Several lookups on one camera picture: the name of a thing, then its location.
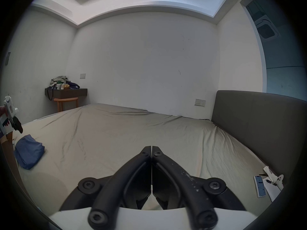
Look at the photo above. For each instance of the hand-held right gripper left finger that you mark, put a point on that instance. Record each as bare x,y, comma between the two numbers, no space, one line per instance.
134,174

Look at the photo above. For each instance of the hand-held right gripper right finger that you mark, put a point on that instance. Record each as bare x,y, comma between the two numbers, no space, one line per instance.
175,174

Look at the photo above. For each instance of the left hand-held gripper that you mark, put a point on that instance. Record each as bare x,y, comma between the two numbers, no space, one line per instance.
7,115

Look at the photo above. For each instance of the person's left hand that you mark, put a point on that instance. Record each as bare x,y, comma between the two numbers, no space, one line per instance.
2,110

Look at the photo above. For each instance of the folded blue garment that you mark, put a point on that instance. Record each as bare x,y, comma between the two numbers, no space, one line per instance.
28,151

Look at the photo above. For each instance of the bed with beige sheet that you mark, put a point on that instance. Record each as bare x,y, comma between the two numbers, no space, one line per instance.
134,133

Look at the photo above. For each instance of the round wooden stool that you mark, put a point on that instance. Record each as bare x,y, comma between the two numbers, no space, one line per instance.
66,102

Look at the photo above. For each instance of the smartphone with blue screen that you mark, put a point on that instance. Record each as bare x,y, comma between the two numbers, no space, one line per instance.
260,186

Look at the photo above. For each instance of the crumpled white tissue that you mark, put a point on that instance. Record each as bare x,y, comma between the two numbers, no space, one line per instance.
268,171

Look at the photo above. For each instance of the grey padded headboard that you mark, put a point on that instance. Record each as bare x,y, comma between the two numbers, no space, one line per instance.
259,126

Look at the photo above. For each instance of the white paper sheet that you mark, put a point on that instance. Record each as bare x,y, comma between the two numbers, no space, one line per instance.
272,189

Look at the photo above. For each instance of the small white ghost figure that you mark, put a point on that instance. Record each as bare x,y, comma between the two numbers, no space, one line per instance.
279,180

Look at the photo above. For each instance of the dark wall shelf with clutter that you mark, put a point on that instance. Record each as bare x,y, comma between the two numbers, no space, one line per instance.
64,90

